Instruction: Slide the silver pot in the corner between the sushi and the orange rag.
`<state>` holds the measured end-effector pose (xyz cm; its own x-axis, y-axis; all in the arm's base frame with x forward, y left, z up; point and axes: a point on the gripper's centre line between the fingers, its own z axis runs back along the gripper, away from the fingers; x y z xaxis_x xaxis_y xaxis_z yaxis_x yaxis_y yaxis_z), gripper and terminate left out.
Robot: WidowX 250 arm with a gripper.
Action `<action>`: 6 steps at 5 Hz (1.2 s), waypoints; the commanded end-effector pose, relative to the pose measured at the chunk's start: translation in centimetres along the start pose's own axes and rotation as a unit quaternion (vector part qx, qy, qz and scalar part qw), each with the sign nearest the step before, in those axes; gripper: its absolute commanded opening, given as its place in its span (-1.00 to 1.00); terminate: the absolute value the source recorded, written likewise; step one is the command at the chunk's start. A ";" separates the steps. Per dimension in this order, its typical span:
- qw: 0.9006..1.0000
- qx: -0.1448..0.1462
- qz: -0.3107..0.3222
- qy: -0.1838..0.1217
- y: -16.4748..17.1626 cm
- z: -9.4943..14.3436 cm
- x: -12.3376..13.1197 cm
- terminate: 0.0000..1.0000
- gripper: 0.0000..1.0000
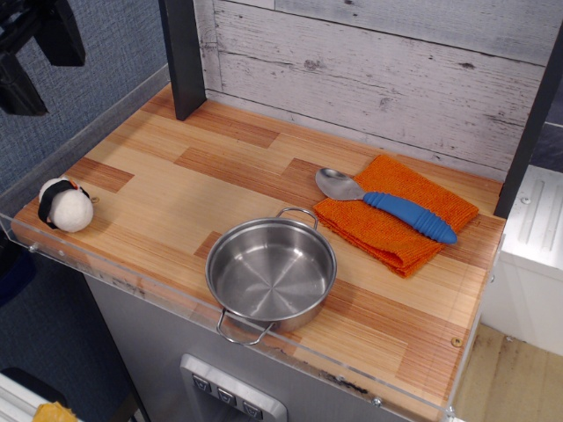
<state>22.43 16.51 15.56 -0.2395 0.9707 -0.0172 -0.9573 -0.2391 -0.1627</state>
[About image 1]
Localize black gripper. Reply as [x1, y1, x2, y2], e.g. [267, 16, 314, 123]
[1, 0, 85, 116]

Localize white black sushi toy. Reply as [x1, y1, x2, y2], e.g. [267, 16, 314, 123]
[38, 177, 93, 233]

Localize silver metal pot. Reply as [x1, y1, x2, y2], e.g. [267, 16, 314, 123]
[205, 212, 337, 338]

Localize orange rag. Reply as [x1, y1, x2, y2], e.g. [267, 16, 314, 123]
[314, 155, 479, 278]

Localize silver cabinet front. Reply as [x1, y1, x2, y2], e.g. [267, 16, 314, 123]
[86, 277, 400, 421]

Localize silver button panel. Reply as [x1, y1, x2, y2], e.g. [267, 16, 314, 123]
[179, 353, 288, 421]

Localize white aluminium box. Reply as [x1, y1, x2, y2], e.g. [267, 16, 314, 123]
[481, 165, 562, 355]

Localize clear acrylic guard rail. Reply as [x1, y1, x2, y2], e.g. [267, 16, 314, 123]
[0, 64, 507, 422]

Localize dark left post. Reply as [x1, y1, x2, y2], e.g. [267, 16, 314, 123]
[158, 0, 207, 120]

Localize dark post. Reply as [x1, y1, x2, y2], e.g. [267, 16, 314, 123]
[494, 27, 562, 218]
[158, 0, 207, 120]

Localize blue handled metal spoon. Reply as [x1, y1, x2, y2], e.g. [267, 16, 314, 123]
[315, 168, 457, 244]

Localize dark right post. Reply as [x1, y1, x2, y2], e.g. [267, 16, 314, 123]
[494, 27, 562, 218]

